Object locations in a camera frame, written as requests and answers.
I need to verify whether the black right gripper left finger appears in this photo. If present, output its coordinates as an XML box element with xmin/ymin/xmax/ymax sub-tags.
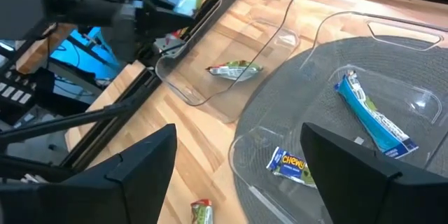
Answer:
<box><xmin>0</xmin><ymin>122</ymin><xmax>179</xmax><ymax>224</ymax></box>

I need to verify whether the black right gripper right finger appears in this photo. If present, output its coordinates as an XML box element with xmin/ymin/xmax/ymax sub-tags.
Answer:
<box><xmin>300</xmin><ymin>122</ymin><xmax>448</xmax><ymax>224</ymax></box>

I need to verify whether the blue granola bar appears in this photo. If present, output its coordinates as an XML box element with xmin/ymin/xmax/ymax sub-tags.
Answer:
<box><xmin>265</xmin><ymin>146</ymin><xmax>318</xmax><ymax>189</ymax></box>
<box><xmin>333</xmin><ymin>69</ymin><xmax>420</xmax><ymax>160</ymax></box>

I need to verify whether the red green granola bar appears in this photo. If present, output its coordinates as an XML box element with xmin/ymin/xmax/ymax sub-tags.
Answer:
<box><xmin>190</xmin><ymin>198</ymin><xmax>215</xmax><ymax>224</ymax></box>

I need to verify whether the green gold granola bar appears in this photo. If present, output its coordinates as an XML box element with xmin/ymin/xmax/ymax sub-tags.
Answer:
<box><xmin>205</xmin><ymin>59</ymin><xmax>264</xmax><ymax>83</ymax></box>

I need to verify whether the black diagonal pole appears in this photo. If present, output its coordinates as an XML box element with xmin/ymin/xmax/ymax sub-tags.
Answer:
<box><xmin>0</xmin><ymin>103</ymin><xmax>144</xmax><ymax>150</ymax></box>

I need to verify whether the clear plastic bin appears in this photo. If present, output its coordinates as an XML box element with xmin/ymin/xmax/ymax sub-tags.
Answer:
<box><xmin>227</xmin><ymin>10</ymin><xmax>448</xmax><ymax>224</ymax></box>
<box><xmin>155</xmin><ymin>0</ymin><xmax>302</xmax><ymax>124</ymax></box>

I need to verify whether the grey round woven mat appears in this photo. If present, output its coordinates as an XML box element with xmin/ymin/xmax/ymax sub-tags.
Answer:
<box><xmin>232</xmin><ymin>34</ymin><xmax>448</xmax><ymax>224</ymax></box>

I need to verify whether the black keyboard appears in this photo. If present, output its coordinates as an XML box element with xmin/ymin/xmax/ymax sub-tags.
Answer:
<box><xmin>0</xmin><ymin>68</ymin><xmax>46</xmax><ymax>116</ymax></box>

